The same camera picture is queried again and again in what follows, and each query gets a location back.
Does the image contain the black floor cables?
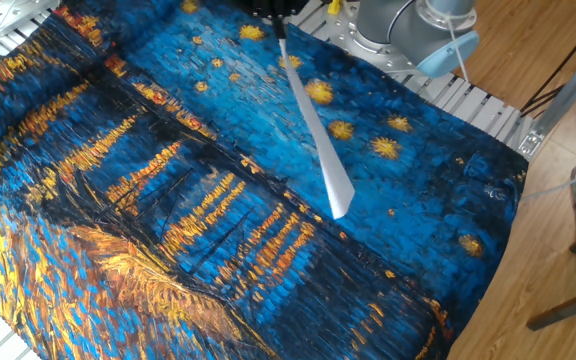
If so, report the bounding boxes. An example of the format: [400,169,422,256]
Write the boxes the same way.
[520,9,576,119]

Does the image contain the white paper sheet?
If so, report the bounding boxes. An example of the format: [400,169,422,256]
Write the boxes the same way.
[277,37,357,220]

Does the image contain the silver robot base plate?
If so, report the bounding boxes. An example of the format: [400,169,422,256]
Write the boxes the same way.
[325,0,439,76]

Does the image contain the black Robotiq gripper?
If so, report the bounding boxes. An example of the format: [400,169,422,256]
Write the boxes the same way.
[232,0,309,40]

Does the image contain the white thin tube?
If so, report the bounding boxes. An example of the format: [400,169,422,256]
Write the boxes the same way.
[520,167,576,201]

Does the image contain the starry night painted tablecloth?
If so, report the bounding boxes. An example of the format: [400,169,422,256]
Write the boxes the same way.
[0,0,529,360]

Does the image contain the aluminium frame post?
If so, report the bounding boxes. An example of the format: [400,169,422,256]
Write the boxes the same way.
[517,32,576,161]

